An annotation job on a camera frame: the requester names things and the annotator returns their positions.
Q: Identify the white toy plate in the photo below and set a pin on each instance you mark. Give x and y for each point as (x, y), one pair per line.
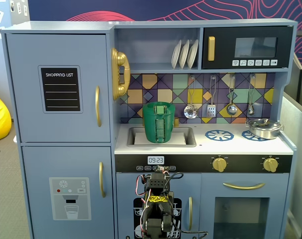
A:
(184, 54)
(192, 54)
(176, 54)

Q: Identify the green plastic jug container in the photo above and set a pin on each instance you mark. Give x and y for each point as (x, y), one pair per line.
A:
(150, 129)

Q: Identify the gold stove knob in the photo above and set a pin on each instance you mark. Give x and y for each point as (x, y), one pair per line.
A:
(270, 164)
(219, 164)

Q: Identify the steel toy spoon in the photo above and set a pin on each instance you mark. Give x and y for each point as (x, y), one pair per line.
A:
(250, 109)

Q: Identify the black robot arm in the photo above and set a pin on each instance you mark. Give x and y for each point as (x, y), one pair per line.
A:
(155, 219)

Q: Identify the blue wooden toy kitchen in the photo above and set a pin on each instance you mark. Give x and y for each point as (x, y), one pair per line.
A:
(240, 147)

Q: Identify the gold toy faucet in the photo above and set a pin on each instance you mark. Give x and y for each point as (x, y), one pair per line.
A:
(176, 122)

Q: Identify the steel toy skimmer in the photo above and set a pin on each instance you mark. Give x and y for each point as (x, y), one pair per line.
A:
(190, 112)

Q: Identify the blue fridge door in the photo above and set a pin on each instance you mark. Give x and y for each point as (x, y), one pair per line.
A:
(24, 119)

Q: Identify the black toy microwave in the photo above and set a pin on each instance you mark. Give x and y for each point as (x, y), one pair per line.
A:
(223, 49)

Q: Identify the small wrist camera board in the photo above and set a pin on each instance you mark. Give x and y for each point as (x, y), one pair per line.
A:
(161, 168)

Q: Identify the blue dishwasher door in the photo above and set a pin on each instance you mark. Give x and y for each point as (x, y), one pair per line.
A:
(126, 189)

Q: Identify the grey desk divider panel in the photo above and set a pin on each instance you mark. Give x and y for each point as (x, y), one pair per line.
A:
(296, 149)

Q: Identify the steel pot with lid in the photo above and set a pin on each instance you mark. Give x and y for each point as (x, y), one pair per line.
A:
(264, 129)

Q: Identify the blue freezer door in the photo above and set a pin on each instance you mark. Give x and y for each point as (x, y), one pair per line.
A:
(41, 161)

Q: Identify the steel toy spatula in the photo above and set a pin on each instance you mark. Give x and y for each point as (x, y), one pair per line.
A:
(211, 110)

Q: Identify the gold toy phone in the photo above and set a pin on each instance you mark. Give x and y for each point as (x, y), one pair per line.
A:
(121, 59)

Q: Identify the steel toy ladle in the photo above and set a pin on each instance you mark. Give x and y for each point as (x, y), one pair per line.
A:
(231, 109)

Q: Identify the blue oven door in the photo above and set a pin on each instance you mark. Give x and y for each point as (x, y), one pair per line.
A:
(208, 191)

